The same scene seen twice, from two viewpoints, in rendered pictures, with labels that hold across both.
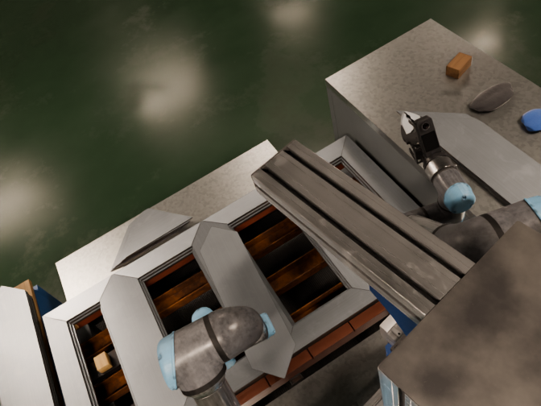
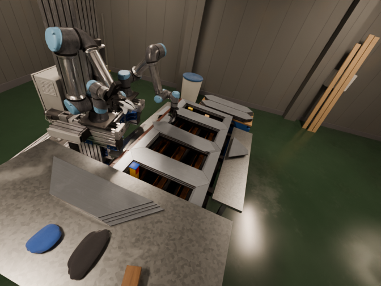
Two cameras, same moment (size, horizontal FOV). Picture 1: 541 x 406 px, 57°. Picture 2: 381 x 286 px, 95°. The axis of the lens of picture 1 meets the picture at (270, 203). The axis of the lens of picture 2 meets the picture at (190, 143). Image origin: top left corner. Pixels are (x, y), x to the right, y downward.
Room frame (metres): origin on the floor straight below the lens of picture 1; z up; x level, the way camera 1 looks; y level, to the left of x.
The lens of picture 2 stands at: (1.61, -1.06, 1.96)
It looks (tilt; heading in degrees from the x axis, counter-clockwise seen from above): 39 degrees down; 113
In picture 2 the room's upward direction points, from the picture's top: 15 degrees clockwise
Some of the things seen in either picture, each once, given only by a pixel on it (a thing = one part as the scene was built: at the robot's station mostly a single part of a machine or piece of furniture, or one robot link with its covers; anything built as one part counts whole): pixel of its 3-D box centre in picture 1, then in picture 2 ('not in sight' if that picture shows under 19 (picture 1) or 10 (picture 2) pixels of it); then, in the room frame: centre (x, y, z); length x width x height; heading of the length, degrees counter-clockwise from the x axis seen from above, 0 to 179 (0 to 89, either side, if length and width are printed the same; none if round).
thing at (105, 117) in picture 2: not in sight; (98, 112); (0.43, -0.33, 1.09); 0.15 x 0.15 x 0.10
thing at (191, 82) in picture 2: not in sight; (190, 88); (-0.28, 2.49, 0.29); 0.48 x 0.48 x 0.58
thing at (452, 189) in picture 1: (453, 191); (97, 89); (0.69, -0.47, 1.43); 0.11 x 0.08 x 0.09; 178
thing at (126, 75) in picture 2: not in sight; (125, 78); (0.23, 0.13, 1.20); 0.13 x 0.12 x 0.14; 98
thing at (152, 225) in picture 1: (145, 230); (239, 148); (1.49, 0.60, 0.77); 0.45 x 0.20 x 0.04; 103
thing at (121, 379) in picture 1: (249, 301); (183, 147); (0.98, 0.23, 0.70); 1.66 x 0.08 x 0.05; 103
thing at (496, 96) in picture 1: (493, 97); (88, 250); (1.24, -0.97, 1.06); 0.20 x 0.10 x 0.03; 105
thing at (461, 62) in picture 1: (458, 65); (130, 282); (1.47, -0.95, 1.07); 0.10 x 0.06 x 0.05; 120
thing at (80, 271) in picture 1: (175, 218); (236, 159); (1.53, 0.46, 0.73); 1.20 x 0.26 x 0.03; 103
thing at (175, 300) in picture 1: (228, 266); (200, 154); (1.19, 0.28, 0.70); 1.66 x 0.08 x 0.05; 103
